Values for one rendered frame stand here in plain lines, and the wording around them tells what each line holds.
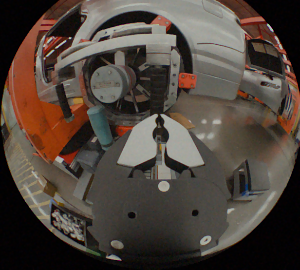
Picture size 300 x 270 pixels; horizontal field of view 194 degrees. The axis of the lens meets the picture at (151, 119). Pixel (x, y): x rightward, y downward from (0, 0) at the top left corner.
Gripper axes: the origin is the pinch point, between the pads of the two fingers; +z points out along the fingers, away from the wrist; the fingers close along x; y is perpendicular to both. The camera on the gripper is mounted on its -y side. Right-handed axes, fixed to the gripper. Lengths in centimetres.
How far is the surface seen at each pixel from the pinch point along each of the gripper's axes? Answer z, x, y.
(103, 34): 30.3, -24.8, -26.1
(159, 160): 35, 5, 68
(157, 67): 9.2, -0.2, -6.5
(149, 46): 8.5, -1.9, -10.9
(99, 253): -26.9, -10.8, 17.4
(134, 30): 11.9, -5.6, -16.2
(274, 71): 101, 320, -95
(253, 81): 122, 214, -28
